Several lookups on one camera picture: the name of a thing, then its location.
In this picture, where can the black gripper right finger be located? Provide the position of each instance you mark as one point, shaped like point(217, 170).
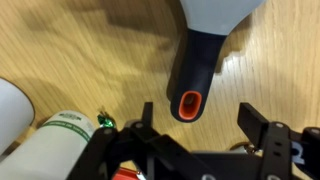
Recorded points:
point(281, 147)

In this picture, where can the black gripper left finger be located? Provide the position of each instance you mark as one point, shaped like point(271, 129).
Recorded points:
point(157, 156)

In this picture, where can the white black hand brush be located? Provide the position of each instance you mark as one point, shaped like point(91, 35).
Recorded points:
point(209, 22)

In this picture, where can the red plastic lid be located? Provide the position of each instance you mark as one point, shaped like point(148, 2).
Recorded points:
point(128, 174)

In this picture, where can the white bottle black cap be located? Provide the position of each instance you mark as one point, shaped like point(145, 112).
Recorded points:
point(50, 152)

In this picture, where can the white paper cup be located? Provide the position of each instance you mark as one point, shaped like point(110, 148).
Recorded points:
point(16, 113)

